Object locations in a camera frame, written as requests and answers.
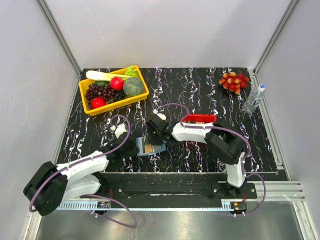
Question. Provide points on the dark blue grape bunch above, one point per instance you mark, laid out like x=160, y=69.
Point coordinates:
x=119, y=95

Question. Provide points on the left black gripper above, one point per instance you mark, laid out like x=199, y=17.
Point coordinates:
x=134, y=152

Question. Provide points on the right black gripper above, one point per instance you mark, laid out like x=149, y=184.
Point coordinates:
x=151, y=140

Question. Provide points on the red apple upper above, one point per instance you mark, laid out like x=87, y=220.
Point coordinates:
x=117, y=83

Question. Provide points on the red apple lower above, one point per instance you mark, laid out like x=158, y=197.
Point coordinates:
x=97, y=102

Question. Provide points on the clear water bottle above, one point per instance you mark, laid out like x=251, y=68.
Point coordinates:
x=254, y=98

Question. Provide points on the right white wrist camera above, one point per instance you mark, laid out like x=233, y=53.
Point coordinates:
x=160, y=115

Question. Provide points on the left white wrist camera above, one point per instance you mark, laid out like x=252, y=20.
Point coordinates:
x=119, y=130

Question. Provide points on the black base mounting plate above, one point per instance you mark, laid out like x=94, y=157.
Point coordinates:
x=213, y=185

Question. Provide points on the lychee fruit cluster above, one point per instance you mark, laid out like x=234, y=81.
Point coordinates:
x=234, y=82

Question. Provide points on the blue card holder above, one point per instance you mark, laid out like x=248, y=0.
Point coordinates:
x=156, y=148

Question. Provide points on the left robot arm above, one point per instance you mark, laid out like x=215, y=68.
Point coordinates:
x=53, y=184

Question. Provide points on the green lime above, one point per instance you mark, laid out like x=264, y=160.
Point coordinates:
x=101, y=83

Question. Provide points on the purple grape bunch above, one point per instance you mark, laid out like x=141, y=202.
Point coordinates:
x=94, y=90

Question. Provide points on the red apple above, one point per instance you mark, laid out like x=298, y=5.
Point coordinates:
x=117, y=83
x=97, y=102

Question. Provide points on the white green leek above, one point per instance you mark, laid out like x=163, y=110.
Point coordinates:
x=129, y=72

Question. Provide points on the red plastic bin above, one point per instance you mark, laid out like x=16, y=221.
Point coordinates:
x=200, y=118

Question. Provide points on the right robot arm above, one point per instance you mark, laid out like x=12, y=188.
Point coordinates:
x=226, y=144

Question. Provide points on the green cantaloupe melon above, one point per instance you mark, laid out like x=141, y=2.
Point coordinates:
x=133, y=86

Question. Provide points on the yellow plastic tray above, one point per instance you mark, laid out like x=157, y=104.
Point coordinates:
x=110, y=105

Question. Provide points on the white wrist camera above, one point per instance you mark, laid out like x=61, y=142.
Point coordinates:
x=160, y=115
x=119, y=130

